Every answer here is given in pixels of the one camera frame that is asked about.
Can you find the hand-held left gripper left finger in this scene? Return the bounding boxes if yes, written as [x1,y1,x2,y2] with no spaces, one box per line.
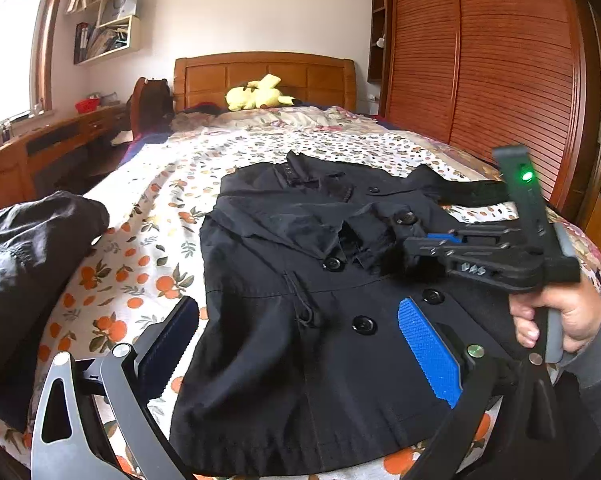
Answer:
[30,296,201,480]

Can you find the person's right hand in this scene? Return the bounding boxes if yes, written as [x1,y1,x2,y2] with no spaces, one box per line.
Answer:
[509,278,601,356]

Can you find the window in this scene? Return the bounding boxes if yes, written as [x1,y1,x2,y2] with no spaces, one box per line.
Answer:
[0,0,74,133]

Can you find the wooden headboard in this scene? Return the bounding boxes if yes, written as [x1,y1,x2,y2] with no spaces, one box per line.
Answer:
[173,51,357,113]

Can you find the yellow plush toy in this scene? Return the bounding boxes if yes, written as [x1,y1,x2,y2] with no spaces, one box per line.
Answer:
[224,74,301,112]

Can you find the white paper bag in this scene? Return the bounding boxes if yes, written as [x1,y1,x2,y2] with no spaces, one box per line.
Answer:
[105,0,137,23]

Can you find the leaning books and papers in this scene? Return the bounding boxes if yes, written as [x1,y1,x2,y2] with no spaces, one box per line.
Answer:
[89,24,131,57]

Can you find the wooden open shelf unit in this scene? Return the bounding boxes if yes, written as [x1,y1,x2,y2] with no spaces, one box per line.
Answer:
[367,0,388,85]

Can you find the black binders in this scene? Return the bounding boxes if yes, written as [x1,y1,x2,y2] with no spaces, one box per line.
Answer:
[73,22,92,64]

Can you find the person's right forearm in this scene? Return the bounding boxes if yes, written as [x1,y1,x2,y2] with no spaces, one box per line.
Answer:
[555,300,601,456]

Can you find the folded black garment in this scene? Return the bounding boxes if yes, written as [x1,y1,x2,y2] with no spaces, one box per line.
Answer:
[0,191,110,433]

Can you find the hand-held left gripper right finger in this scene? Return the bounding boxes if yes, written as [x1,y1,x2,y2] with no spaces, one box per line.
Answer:
[397,298,601,480]

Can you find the white wall shelf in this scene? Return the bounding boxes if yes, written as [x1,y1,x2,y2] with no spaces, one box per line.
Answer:
[65,0,148,66]

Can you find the floral quilt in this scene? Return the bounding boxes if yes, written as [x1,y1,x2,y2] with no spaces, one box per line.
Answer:
[173,105,381,134]

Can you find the black coat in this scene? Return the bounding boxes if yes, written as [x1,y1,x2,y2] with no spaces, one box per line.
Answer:
[169,150,531,478]

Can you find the dark cloth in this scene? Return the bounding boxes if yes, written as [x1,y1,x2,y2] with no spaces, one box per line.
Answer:
[183,102,228,116]

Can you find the wooden desk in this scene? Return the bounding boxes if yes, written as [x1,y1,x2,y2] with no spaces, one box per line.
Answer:
[0,102,131,216]

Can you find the wooden chair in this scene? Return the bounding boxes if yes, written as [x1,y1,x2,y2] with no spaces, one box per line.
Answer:
[129,76,175,136]

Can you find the bed with orange-print sheet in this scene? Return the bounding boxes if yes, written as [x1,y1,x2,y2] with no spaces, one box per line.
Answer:
[0,110,601,480]

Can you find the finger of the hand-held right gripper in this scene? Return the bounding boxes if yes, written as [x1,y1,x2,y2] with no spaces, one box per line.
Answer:
[427,226,521,247]
[403,238,511,262]

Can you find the wooden louvred wardrobe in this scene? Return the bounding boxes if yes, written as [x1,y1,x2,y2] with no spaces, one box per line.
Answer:
[380,0,601,231]

